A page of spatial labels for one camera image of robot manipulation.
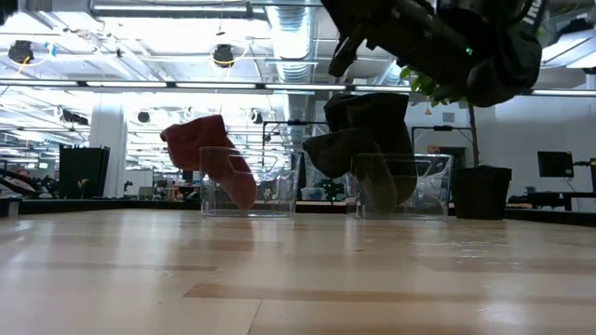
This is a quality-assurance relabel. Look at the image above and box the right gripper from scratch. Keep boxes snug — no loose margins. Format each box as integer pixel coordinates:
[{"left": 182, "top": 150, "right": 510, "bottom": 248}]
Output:
[{"left": 319, "top": 0, "right": 471, "bottom": 86}]

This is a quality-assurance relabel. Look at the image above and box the dark olive baseball cap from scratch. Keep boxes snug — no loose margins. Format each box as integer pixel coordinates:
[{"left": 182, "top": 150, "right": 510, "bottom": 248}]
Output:
[
  {"left": 323, "top": 91, "right": 419, "bottom": 206},
  {"left": 302, "top": 128, "right": 400, "bottom": 216}
]

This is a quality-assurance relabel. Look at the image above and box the faded red baseball cap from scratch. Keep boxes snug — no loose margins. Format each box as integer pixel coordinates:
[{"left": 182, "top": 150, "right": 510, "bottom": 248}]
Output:
[{"left": 159, "top": 114, "right": 258, "bottom": 211}]

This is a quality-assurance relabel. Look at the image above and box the green leafy potted tree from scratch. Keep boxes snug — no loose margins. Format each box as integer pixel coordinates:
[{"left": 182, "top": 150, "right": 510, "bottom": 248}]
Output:
[{"left": 399, "top": 64, "right": 481, "bottom": 168}]

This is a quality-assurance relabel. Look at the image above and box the black ceiling dome fixture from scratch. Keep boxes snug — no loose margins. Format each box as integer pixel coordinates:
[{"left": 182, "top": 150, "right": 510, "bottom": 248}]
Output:
[
  {"left": 212, "top": 44, "right": 236, "bottom": 69},
  {"left": 7, "top": 40, "right": 34, "bottom": 65}
]

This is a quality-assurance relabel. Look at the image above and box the horizontal light bar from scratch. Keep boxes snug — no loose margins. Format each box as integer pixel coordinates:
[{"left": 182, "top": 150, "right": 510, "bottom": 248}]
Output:
[{"left": 0, "top": 78, "right": 596, "bottom": 98}]

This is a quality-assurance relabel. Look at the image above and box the clear plastic bin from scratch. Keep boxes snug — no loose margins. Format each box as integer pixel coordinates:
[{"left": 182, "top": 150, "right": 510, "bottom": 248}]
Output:
[
  {"left": 349, "top": 152, "right": 454, "bottom": 221},
  {"left": 198, "top": 146, "right": 302, "bottom": 220}
]

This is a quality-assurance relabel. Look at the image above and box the black plant pot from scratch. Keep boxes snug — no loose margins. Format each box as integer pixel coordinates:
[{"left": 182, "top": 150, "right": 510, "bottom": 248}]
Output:
[{"left": 450, "top": 166, "right": 513, "bottom": 221}]

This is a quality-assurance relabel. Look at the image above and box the black computer monitor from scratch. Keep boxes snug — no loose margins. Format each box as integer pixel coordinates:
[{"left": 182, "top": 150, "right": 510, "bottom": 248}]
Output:
[{"left": 536, "top": 150, "right": 575, "bottom": 179}]

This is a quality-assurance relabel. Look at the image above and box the black background desk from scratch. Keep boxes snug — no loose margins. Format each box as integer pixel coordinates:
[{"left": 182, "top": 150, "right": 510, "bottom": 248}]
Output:
[{"left": 507, "top": 190, "right": 596, "bottom": 213}]

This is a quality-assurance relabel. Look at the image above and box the white building column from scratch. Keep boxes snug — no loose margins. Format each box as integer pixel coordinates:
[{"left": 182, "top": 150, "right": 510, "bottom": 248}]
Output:
[{"left": 89, "top": 100, "right": 128, "bottom": 199}]

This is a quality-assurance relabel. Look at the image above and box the black background cabinet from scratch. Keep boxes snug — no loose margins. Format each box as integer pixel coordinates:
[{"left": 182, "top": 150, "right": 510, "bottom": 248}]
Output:
[{"left": 58, "top": 145, "right": 112, "bottom": 200}]

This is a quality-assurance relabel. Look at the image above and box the silver ventilation duct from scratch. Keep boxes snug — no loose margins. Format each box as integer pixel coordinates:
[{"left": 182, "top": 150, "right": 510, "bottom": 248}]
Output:
[{"left": 267, "top": 4, "right": 322, "bottom": 123}]

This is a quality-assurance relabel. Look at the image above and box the black gantry frame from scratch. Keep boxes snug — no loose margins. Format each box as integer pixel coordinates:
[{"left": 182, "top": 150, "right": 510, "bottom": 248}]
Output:
[{"left": 411, "top": 124, "right": 472, "bottom": 154}]

